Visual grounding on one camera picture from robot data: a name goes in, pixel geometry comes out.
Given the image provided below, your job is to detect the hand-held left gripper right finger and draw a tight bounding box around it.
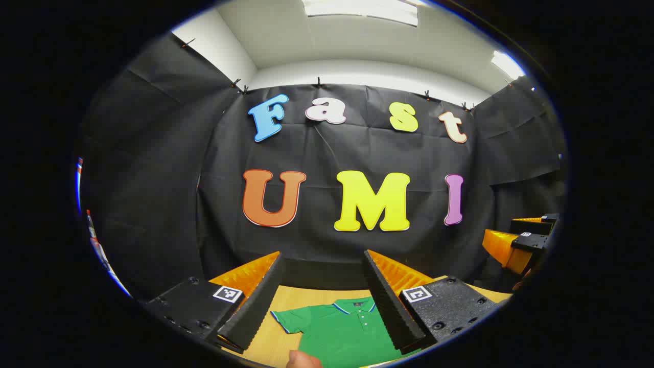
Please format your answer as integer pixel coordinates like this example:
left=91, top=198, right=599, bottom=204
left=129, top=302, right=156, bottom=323
left=362, top=249, right=500, bottom=355

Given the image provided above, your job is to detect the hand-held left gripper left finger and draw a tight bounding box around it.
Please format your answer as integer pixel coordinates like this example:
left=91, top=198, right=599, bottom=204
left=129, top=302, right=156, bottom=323
left=139, top=250, right=286, bottom=354

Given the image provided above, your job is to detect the green T-shirt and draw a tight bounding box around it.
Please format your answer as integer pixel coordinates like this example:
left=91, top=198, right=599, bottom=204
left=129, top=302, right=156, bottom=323
left=270, top=296, right=422, bottom=368

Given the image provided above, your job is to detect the ceiling light panel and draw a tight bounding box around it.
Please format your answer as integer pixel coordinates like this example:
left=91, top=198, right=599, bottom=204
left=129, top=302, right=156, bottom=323
left=301, top=0, right=419, bottom=27
left=492, top=50, right=527, bottom=81

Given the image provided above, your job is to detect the black backdrop cloth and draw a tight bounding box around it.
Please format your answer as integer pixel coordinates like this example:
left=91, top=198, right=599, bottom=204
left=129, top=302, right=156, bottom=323
left=79, top=32, right=568, bottom=302

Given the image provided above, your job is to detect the row of black cloth clips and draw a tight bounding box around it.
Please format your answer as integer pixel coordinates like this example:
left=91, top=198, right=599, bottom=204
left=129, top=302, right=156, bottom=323
left=180, top=38, right=476, bottom=113

